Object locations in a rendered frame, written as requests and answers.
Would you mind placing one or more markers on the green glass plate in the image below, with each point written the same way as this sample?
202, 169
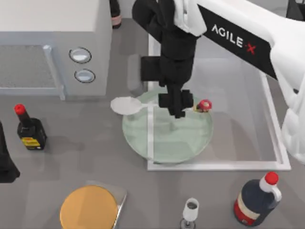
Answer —
166, 140

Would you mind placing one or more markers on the red mushroom toy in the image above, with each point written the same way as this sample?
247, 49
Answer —
205, 105

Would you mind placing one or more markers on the white spoon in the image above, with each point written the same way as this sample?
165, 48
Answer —
125, 106

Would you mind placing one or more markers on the dark brown bottle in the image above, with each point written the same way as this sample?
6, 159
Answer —
115, 12

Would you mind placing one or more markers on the pale microwave oven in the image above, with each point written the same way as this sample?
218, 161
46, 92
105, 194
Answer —
95, 35

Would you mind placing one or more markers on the small microwave knob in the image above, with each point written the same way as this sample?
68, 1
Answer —
84, 75

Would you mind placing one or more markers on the white sink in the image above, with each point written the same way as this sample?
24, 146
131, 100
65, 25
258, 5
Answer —
276, 133

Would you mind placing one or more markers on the large microwave knob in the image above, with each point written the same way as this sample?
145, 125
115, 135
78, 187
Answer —
80, 55

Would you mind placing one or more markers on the clear wine glass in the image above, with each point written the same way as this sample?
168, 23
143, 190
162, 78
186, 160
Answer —
190, 211

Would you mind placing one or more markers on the dark jug with red cap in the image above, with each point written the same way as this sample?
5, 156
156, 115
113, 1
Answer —
255, 202

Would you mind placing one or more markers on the orange round board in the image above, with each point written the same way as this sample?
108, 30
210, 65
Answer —
88, 210

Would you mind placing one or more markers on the black bottle with red cap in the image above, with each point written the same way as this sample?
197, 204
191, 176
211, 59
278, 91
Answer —
32, 133

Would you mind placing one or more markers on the microwave oven door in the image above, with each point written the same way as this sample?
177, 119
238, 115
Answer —
26, 66

